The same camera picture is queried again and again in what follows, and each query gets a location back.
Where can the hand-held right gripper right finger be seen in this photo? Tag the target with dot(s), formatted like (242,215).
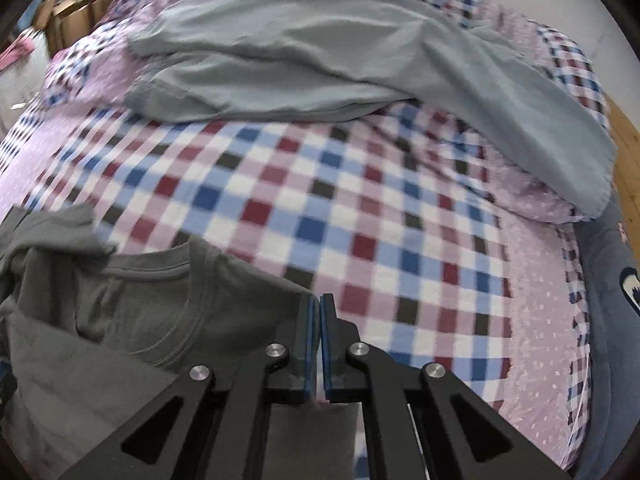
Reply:
(327,345)

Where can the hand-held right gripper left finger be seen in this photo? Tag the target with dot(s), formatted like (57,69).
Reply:
(311,345)

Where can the dark grey t-shirt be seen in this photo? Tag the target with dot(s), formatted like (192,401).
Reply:
(150,300)

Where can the large checkered bed sheet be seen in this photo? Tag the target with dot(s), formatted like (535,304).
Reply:
(350,200)

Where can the blue printed blanket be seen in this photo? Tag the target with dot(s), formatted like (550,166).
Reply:
(610,310)

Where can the light blue-grey garment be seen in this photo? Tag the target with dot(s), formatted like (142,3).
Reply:
(300,60)

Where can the cardboard box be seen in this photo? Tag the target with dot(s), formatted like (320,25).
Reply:
(75,20)

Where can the pink cloth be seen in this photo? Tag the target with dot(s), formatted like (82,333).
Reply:
(17,50)

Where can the wooden bed frame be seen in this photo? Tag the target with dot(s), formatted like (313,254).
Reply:
(627,150)

